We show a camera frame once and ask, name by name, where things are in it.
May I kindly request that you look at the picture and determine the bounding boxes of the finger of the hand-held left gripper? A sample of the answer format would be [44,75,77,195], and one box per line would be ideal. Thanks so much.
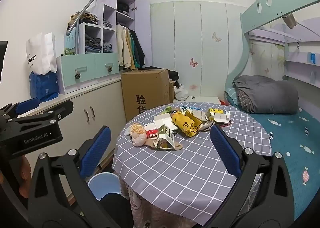
[0,98,42,124]
[15,100,74,125]

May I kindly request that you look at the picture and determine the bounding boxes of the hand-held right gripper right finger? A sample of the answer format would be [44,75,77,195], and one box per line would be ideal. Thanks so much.
[209,124,295,228]

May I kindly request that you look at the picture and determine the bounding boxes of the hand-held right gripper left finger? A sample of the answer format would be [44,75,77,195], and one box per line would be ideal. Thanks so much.
[27,125,112,228]

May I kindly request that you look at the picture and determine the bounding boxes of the pale blue plastic bin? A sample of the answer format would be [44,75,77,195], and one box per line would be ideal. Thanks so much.
[88,172,123,201]

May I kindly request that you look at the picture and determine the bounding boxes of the brown paper bag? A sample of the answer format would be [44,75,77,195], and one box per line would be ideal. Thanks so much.
[197,115,216,131]

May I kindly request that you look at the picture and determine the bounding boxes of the yellow white box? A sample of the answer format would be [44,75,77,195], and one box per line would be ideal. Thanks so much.
[209,108,230,123]

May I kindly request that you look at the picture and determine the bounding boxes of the yellow paper bag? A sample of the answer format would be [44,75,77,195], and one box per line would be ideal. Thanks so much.
[171,111,202,138]

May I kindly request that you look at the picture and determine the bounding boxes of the brown paper scrap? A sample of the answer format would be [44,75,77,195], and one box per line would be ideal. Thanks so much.
[144,139,184,151]

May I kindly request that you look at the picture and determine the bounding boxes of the white wrapper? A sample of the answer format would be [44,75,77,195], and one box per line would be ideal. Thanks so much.
[180,104,208,121]

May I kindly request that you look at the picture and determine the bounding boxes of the red white small box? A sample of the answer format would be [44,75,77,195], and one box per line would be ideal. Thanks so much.
[145,124,159,140]

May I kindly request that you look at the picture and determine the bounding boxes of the green white carton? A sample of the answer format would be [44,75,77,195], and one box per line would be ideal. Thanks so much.
[152,125,177,150]

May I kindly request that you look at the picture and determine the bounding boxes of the white paper box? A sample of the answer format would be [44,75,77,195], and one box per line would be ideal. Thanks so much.
[153,114,173,128]

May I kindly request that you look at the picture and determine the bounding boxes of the person's left hand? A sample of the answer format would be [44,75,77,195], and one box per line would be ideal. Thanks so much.
[19,154,33,198]

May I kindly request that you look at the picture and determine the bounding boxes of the white floor cabinet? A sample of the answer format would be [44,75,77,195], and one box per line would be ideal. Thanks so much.
[15,78,128,193]

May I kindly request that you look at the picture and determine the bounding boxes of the blue bag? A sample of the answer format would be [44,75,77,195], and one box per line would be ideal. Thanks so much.
[29,71,60,101]

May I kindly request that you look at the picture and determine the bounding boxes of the grey checked tablecloth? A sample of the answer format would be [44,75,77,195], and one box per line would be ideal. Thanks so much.
[112,102,272,227]

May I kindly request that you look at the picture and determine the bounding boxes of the mint green drawer unit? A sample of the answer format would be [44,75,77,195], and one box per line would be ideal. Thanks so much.
[56,53,120,95]

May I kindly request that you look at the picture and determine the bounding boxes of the black flat panel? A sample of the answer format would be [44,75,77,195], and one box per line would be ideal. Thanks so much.
[0,41,8,78]

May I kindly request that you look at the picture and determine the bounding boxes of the white low step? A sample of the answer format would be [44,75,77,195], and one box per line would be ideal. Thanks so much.
[175,96,225,105]

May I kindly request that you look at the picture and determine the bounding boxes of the teal plaid pillow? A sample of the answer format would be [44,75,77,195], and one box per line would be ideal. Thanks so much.
[224,88,241,106]

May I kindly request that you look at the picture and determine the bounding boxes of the white paper bag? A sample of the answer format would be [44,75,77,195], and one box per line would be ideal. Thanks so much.
[26,32,57,76]

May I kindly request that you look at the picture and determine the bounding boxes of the person's black trouser leg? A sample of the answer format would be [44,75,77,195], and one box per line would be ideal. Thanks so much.
[99,193,134,228]

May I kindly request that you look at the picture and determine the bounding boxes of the teal candy-print bedsheet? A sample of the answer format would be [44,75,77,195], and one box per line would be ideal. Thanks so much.
[225,103,320,221]

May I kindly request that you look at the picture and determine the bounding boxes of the pale green sign board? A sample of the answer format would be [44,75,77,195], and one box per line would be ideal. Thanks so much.
[64,35,76,50]

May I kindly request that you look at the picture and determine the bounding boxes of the white plastic bag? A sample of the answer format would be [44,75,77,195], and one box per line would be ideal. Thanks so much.
[174,85,190,101]

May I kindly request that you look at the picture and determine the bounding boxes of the pink printed table skirt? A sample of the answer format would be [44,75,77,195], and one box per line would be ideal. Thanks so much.
[119,177,200,228]

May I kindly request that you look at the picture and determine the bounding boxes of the grey quilt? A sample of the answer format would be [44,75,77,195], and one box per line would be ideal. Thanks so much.
[232,75,299,115]

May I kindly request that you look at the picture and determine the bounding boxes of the folded jeans stack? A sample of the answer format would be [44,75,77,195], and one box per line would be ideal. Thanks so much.
[85,36,102,53]

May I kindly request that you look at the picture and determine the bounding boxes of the grey metal handrail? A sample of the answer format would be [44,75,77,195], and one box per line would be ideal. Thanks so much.
[65,0,137,36]

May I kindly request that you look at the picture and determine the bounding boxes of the large cardboard box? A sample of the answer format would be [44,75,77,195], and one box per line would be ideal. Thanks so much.
[121,69,170,123]

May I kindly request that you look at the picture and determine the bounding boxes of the black clothing pile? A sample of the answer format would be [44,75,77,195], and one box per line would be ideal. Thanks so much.
[168,70,180,86]

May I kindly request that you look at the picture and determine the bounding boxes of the cream hanging jacket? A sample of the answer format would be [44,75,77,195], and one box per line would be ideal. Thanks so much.
[116,25,133,69]

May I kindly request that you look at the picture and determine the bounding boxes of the green hanging jacket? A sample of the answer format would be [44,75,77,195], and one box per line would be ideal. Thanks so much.
[129,31,140,70]

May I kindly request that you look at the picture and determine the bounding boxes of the beige folded clothes pile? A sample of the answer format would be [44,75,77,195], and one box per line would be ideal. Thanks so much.
[66,11,99,30]

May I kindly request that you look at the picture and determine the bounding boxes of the black hanging jacket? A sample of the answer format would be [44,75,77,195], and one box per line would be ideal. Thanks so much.
[130,30,146,69]

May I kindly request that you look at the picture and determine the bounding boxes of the lilac bed shelf unit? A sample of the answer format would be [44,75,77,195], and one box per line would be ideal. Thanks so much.
[250,18,320,86]

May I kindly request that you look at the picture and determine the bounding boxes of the lilac cubby shelf unit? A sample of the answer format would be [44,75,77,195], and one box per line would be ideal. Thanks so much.
[78,0,151,71]

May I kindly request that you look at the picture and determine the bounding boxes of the dark folded clothes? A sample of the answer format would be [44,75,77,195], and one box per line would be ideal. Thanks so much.
[117,3,131,14]

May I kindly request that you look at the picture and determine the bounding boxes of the pale green wardrobe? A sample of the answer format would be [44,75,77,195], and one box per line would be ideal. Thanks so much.
[149,1,250,98]

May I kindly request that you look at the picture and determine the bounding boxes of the grey pouch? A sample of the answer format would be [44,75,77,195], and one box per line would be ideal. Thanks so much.
[282,14,297,28]

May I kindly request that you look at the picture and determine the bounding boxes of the mint bunk bed frame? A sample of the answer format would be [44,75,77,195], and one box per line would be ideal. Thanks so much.
[224,0,320,98]

